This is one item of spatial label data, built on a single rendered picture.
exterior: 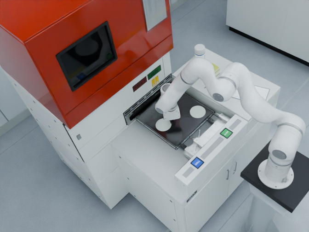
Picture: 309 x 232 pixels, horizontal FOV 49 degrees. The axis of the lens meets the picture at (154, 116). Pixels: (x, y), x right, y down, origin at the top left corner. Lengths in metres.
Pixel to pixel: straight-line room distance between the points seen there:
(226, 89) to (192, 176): 0.57
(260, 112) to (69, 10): 0.94
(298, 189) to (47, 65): 1.42
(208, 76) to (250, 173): 0.70
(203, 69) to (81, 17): 0.58
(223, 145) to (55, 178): 1.74
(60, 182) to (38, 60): 1.82
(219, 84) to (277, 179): 0.69
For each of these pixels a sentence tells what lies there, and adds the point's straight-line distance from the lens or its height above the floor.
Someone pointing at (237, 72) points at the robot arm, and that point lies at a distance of 1.58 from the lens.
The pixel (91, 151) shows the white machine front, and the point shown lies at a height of 0.88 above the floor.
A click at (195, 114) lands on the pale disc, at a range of 2.16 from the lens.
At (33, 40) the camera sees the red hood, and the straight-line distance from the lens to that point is 1.45.
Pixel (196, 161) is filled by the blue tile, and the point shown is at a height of 0.96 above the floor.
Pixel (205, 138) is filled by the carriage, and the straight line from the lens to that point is 2.08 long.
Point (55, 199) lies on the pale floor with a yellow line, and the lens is 3.10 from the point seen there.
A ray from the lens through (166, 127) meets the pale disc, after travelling 2.12.
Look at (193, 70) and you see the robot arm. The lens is 1.60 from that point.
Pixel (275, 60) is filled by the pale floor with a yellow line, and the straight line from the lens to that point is 3.87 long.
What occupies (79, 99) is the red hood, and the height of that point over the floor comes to 1.37.
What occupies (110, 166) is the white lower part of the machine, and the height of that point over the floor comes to 0.58.
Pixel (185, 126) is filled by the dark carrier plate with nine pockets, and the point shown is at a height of 0.90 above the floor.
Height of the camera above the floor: 2.61
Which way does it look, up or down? 52 degrees down
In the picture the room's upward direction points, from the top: 11 degrees counter-clockwise
